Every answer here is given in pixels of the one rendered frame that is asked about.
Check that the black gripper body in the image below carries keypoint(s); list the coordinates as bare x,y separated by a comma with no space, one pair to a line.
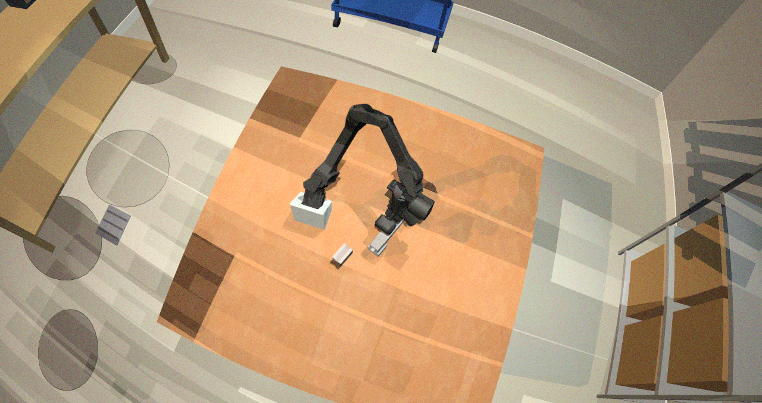
386,224

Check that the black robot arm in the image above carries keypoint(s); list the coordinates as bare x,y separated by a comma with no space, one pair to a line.
409,172

